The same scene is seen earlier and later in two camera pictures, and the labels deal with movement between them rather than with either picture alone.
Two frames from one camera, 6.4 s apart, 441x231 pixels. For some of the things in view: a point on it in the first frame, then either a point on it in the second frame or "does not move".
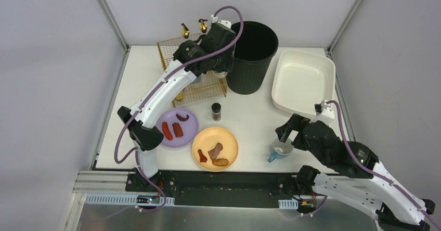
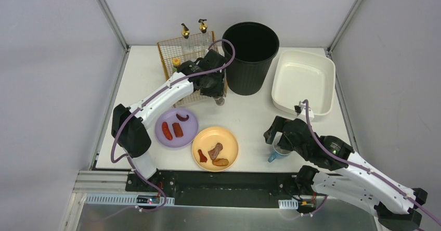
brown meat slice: (213, 153) does not move
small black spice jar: (216, 111) to (219, 101)
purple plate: (190, 128) does not move
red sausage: (166, 131) does not move
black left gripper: (213, 65) to (216, 89)
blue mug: (280, 149) does not move
